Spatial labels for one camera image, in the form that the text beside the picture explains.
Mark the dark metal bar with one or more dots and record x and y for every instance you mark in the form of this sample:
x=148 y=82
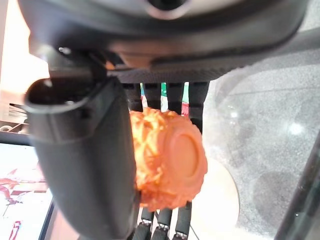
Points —
x=302 y=200

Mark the white round disc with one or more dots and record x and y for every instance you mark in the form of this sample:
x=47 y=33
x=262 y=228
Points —
x=220 y=195

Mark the orange textured toy fruit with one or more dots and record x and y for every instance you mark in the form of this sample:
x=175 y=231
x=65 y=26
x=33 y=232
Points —
x=175 y=155

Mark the green red white package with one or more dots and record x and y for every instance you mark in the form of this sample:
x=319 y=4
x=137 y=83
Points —
x=163 y=100

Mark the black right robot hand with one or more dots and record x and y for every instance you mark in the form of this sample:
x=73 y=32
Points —
x=85 y=162

